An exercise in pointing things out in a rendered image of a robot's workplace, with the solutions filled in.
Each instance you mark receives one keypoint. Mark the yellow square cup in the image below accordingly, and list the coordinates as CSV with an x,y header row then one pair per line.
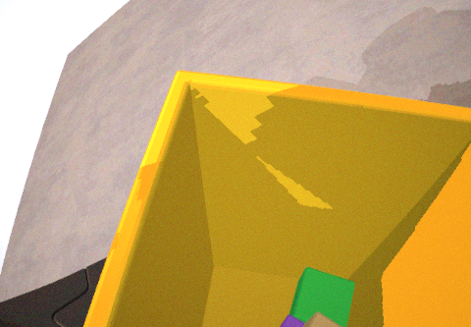
x,y
247,182

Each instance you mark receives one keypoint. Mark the green cube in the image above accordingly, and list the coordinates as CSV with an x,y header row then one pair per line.
x,y
322,292

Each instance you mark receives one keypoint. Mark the purple block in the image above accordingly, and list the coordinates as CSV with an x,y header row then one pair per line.
x,y
292,322

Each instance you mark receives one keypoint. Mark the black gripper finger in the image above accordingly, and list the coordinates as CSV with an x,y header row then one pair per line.
x,y
64,303

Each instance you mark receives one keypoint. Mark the tan block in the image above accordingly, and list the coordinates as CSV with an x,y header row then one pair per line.
x,y
319,320

